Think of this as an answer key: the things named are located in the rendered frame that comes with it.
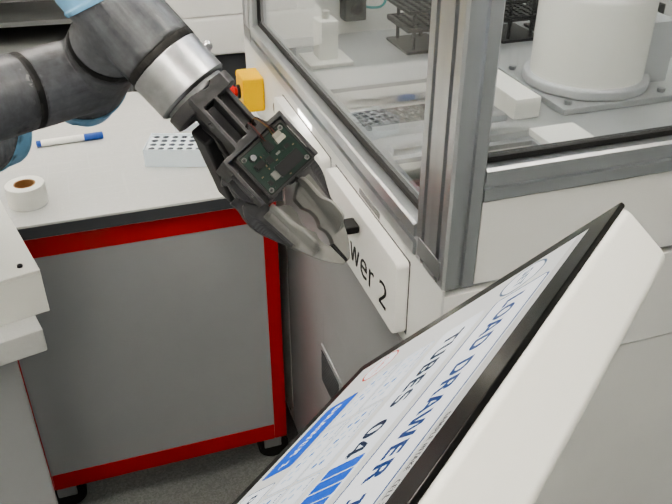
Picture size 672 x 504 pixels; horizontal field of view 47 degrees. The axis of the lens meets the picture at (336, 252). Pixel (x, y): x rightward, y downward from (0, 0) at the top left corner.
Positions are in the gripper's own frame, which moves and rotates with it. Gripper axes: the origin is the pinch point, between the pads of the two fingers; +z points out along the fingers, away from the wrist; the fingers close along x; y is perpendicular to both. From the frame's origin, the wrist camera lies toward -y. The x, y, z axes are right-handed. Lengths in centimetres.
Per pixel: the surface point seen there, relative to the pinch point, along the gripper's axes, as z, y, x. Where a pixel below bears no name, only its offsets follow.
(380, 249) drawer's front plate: 6.8, -20.0, 8.8
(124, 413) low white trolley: 7, -98, -37
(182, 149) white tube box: -25, -82, 9
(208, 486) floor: 35, -112, -38
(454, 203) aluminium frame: 5.2, -0.4, 12.9
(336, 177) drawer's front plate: -2.6, -35.8, 15.3
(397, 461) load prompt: 3.3, 39.8, -13.1
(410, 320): 15.8, -18.4, 5.0
